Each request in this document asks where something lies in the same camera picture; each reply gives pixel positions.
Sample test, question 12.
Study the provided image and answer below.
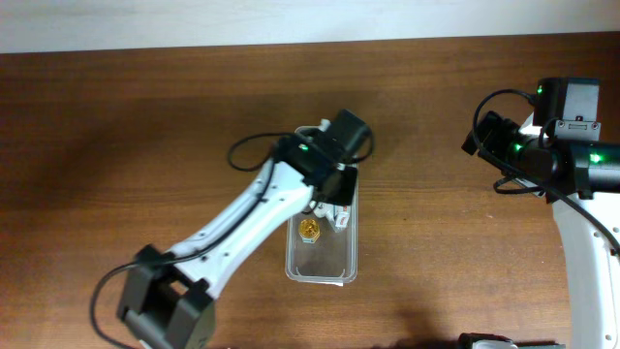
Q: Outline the white Panadol box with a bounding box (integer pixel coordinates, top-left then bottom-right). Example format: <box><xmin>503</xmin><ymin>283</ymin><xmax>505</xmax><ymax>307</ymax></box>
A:
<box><xmin>314</xmin><ymin>202</ymin><xmax>352</xmax><ymax>230</ymax></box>

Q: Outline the small jar gold lid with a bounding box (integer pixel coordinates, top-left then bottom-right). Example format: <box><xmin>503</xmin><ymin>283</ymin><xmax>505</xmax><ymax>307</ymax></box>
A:
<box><xmin>298</xmin><ymin>218</ymin><xmax>321</xmax><ymax>243</ymax></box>

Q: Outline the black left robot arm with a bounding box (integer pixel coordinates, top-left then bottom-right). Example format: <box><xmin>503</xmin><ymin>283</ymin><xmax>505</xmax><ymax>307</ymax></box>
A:
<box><xmin>116</xmin><ymin>111</ymin><xmax>374</xmax><ymax>349</ymax></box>

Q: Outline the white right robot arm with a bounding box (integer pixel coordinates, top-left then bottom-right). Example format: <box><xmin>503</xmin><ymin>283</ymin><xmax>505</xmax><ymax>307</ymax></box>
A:
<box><xmin>462</xmin><ymin>111</ymin><xmax>619</xmax><ymax>348</ymax></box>

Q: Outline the clear plastic container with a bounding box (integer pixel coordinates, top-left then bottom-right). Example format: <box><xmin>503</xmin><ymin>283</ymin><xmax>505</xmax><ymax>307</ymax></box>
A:
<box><xmin>284</xmin><ymin>124</ymin><xmax>359</xmax><ymax>287</ymax></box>

